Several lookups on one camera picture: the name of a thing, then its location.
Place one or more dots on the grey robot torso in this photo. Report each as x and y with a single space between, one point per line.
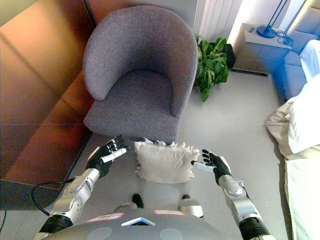
140 230

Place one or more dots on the green leafy houseplant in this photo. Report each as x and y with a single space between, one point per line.
210 65

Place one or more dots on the white bed pillow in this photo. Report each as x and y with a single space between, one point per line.
311 57

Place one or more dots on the black plant pot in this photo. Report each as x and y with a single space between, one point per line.
230 56

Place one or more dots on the white fringed pillow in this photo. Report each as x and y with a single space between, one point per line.
165 162

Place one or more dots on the white pleated curtain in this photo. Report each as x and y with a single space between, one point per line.
215 17

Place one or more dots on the beige nightstand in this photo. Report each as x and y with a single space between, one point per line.
260 50

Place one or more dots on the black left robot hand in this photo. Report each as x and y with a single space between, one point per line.
100 161

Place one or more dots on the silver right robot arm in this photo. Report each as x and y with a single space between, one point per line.
240 202

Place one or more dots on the patterned bed sheet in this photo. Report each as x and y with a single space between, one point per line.
302 195

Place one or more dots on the grey fabric armchair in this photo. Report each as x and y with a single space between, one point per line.
140 100

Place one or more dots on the silver left robot leg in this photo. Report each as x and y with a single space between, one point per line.
130 206

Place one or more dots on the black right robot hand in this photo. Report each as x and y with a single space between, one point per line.
221 168

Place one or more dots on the blue sofa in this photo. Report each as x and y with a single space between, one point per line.
290 75

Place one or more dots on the white duvet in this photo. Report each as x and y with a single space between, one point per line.
300 125

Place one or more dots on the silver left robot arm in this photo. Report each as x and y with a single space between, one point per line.
72 195

